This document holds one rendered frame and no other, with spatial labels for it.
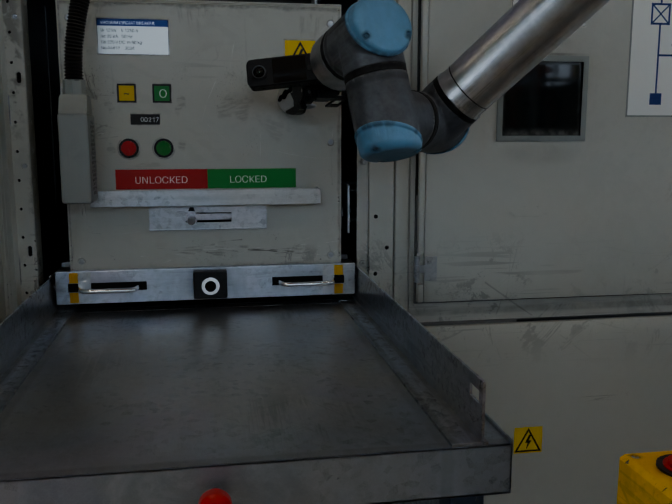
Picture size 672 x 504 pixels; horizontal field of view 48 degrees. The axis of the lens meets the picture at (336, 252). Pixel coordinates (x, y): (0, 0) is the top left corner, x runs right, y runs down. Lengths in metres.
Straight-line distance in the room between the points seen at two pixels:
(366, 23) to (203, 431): 0.57
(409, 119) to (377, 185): 0.39
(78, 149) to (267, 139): 0.33
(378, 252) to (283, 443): 0.69
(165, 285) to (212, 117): 0.31
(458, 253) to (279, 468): 0.78
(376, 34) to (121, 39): 0.52
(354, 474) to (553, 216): 0.86
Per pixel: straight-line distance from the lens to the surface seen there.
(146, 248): 1.40
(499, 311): 1.54
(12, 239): 1.42
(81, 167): 1.29
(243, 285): 1.40
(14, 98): 1.43
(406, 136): 1.04
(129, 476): 0.79
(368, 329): 1.24
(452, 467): 0.83
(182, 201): 1.35
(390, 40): 1.06
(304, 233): 1.41
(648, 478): 0.67
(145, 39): 1.39
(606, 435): 1.70
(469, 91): 1.14
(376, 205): 1.43
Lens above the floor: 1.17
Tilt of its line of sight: 9 degrees down
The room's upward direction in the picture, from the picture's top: straight up
